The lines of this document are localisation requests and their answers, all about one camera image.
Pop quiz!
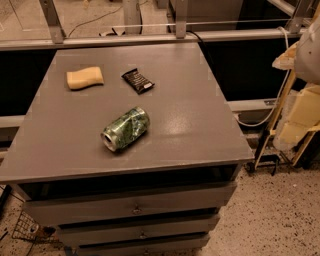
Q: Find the green soda can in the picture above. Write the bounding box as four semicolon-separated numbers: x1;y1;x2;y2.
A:
101;106;150;152

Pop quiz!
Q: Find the grey drawer cabinet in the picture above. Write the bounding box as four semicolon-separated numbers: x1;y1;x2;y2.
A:
0;43;252;256

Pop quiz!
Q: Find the black snack packet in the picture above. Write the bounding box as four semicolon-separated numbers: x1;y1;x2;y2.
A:
122;68;154;95

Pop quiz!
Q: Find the yellow sponge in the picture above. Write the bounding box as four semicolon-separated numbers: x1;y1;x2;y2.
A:
66;67;104;90

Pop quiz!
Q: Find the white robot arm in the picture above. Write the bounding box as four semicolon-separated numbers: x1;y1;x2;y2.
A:
272;15;320;85

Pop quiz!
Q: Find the wire basket on floor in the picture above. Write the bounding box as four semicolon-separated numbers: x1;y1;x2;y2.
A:
12;211;56;243

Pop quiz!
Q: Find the white cable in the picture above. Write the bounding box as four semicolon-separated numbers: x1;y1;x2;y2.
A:
235;26;292;128

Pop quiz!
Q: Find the metal railing frame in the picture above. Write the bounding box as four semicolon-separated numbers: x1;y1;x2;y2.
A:
0;0;311;51

